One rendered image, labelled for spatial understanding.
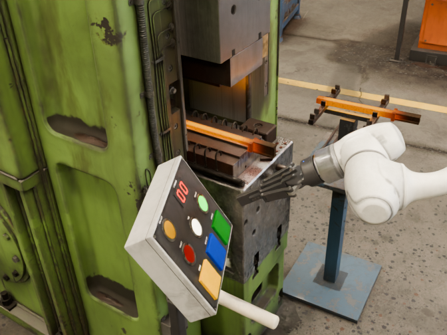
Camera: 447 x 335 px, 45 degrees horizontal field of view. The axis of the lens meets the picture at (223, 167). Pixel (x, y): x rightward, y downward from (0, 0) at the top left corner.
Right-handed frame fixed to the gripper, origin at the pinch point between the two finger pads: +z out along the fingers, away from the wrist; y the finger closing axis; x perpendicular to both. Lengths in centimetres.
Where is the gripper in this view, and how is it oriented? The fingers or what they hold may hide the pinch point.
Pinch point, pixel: (250, 196)
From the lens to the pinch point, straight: 144.1
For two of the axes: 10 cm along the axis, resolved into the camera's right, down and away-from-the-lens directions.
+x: -5.2, -7.4, -4.2
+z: -8.4, 3.7, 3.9
